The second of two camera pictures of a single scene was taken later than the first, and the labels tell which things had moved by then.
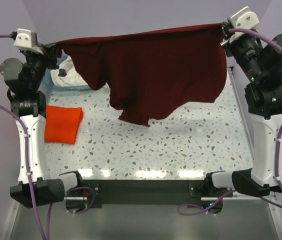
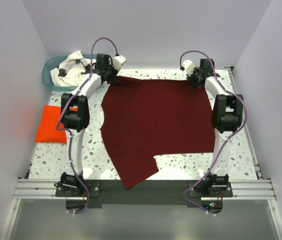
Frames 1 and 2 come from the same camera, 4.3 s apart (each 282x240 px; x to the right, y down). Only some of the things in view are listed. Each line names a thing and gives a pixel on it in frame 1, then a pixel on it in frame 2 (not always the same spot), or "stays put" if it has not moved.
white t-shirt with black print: [67, 74] stays put
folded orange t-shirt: [62, 123] stays put
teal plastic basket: [48, 81] stays put
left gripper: [47, 50] → [110, 75]
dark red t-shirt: [147, 73] → [144, 118]
